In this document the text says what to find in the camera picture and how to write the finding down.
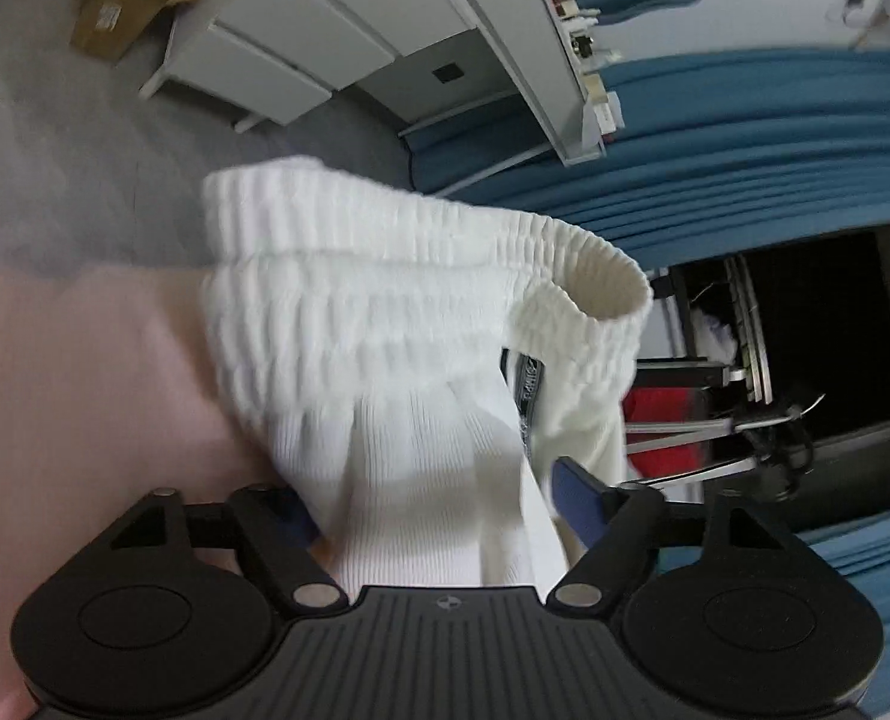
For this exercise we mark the metal clothes drying rack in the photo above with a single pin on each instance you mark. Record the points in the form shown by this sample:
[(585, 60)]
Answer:
[(694, 419)]

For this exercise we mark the blue curtain left panel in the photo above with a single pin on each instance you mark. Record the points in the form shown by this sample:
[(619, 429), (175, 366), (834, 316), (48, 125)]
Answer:
[(718, 153)]

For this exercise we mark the pastel pink bed blanket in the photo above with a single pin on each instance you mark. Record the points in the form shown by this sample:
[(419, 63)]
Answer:
[(106, 392)]

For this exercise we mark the white knit garment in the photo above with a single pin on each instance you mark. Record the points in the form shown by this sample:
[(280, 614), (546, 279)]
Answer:
[(414, 366)]

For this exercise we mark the white desk with drawers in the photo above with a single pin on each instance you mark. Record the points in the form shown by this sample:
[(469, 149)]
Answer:
[(279, 59)]

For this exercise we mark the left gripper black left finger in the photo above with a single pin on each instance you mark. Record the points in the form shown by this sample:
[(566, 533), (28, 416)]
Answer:
[(275, 535)]

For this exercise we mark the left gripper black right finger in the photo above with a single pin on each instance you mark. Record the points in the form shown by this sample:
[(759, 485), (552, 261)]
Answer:
[(618, 528)]

